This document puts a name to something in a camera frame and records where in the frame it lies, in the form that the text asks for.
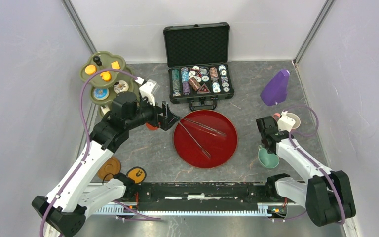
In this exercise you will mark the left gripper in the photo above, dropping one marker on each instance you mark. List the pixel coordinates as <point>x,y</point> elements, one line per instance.
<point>169,117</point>

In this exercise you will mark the red round coaster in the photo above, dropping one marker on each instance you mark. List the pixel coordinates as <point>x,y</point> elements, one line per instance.
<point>151,128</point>

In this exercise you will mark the metal tongs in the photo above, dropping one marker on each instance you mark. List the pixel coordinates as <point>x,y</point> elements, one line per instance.
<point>200,127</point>

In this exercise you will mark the white chocolate donut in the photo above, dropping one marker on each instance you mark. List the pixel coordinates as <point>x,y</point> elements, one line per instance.
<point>121,86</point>

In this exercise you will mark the orange face coaster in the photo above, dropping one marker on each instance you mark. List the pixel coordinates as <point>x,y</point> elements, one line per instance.
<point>137,174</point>

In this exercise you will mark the white roll cake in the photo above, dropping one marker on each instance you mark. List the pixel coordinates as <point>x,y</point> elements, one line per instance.
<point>104,110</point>

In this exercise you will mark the blue donut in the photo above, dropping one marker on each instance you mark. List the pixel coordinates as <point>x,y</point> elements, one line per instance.
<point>100,93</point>

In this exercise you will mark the brown wooden coaster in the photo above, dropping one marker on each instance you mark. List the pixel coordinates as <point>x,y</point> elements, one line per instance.
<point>110,168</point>

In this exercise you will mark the yellow rectangular biscuit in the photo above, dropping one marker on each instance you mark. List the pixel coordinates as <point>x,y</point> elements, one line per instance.
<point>115,65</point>

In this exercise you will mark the orange fish cookie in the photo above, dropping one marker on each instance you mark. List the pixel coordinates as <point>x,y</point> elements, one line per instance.
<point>106,76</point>

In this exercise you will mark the orange round cookie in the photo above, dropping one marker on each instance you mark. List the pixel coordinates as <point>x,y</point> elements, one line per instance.
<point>90,69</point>

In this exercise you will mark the pink mug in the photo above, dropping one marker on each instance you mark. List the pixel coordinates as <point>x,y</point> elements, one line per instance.
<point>292,115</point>

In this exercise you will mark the teal cup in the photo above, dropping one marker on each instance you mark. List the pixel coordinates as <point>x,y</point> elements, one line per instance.
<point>266,159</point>

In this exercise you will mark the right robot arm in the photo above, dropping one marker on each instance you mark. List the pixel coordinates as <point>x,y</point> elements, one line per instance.
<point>326,195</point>

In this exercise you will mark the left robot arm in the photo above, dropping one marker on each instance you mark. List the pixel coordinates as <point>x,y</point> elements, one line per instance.
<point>67,206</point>

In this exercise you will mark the red round tray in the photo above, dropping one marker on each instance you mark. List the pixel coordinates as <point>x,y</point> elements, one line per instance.
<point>220,148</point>

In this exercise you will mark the black poker chip case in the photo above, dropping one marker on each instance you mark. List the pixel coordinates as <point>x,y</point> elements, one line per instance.
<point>197,57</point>

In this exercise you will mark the purple pitcher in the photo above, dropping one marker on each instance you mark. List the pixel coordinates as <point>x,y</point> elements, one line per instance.
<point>276,90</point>

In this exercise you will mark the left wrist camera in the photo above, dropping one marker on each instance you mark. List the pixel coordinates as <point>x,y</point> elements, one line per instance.
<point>148,90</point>

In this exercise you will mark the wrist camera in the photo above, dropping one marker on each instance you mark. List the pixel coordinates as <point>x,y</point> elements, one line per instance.
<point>285,123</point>
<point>148,90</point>

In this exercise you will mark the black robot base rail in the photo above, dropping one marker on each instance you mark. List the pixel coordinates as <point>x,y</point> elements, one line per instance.
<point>155,201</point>

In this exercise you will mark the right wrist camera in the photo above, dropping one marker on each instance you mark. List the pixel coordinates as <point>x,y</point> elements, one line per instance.
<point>285,123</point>

